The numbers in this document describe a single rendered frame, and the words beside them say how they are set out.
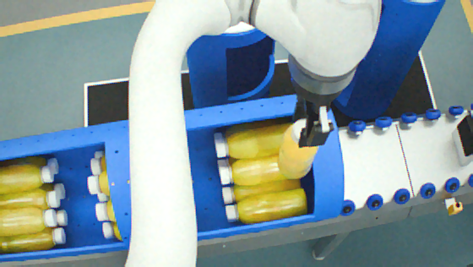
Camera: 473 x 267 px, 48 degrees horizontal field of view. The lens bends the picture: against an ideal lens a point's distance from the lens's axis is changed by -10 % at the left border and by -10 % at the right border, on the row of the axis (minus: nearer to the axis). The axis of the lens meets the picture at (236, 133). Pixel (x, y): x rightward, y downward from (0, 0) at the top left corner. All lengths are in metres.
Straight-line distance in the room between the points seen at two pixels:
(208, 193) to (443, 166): 0.63
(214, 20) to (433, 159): 1.02
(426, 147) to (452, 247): 1.03
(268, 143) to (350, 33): 0.70
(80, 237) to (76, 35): 1.57
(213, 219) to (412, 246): 1.27
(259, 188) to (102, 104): 1.23
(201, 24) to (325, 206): 0.67
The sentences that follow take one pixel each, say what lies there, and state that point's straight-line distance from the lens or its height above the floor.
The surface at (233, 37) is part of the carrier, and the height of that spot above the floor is 1.01.
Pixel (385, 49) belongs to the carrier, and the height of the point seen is 0.74.
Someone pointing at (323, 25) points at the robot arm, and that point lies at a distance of 0.59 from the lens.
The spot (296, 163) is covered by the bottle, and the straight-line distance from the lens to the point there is 1.03.
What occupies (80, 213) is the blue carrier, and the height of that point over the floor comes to 0.96.
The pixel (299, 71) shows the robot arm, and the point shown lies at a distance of 0.71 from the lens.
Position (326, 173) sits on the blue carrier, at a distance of 1.17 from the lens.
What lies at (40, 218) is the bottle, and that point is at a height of 1.11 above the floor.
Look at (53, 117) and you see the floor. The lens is 2.64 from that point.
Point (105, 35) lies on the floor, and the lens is 2.77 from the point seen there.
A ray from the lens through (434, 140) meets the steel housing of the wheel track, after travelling 1.57.
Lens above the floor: 2.31
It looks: 69 degrees down
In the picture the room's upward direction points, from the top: straight up
